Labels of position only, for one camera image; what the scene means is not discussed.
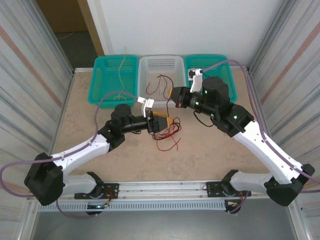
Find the wooden door frame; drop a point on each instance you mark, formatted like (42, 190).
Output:
(91, 25)

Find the aluminium corner post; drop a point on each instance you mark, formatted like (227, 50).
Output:
(268, 30)

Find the brown wooden door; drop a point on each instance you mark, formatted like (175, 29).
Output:
(62, 15)

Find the white plastic basket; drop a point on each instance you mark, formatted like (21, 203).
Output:
(162, 65)

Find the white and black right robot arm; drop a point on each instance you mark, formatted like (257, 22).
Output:
(262, 147)

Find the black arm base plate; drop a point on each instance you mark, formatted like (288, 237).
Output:
(112, 190)
(212, 188)

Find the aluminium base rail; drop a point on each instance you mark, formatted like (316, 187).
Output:
(162, 187)

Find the teal plastic basket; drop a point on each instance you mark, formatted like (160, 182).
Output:
(215, 65)
(107, 82)

